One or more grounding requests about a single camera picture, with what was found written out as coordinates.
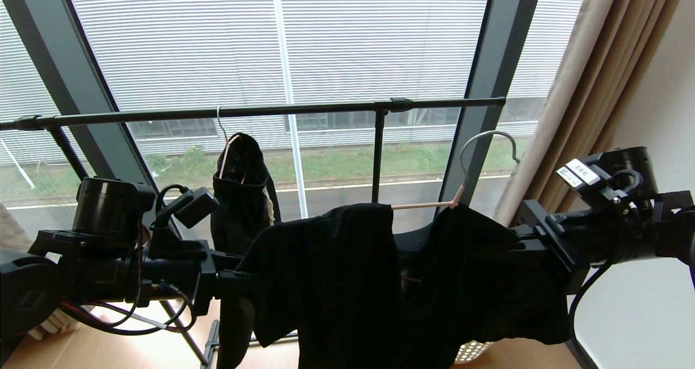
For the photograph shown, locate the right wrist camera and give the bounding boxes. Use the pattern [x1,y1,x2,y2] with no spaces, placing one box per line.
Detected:
[555,157,644,207]

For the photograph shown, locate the black clothes rack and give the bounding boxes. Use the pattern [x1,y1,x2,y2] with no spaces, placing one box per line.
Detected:
[0,97,507,369]

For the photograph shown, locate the pink clothes hanger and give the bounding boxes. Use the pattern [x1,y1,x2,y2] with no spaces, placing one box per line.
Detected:
[391,130,521,211]
[216,106,241,181]

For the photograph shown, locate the window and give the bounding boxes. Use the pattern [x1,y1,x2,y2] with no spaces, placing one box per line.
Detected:
[0,0,592,234]

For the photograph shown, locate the black shorts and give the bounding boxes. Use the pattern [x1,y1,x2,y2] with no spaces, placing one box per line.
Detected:
[210,132,282,369]

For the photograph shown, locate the white laundry basket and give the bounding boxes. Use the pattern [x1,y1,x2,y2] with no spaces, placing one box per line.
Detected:
[453,340,495,365]

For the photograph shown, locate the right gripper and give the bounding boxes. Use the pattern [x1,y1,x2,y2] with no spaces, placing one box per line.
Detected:
[513,200,660,295]

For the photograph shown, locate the black short-sleeved shirt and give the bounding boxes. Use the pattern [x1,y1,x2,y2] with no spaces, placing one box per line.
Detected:
[233,202,572,369]

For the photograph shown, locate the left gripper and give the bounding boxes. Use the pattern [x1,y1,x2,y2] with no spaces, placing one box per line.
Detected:
[128,240,261,316]

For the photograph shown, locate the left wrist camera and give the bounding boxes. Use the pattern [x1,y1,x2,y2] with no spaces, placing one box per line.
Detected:
[149,184,219,253]

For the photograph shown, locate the beige curtain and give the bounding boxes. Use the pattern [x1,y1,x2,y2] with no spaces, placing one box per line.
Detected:
[493,0,690,228]
[0,203,82,341]

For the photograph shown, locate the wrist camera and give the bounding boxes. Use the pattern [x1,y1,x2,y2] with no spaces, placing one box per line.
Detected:
[149,184,219,253]
[555,157,644,207]

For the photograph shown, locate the black cable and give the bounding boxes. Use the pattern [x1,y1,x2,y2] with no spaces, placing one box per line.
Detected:
[568,168,644,369]
[59,288,197,336]

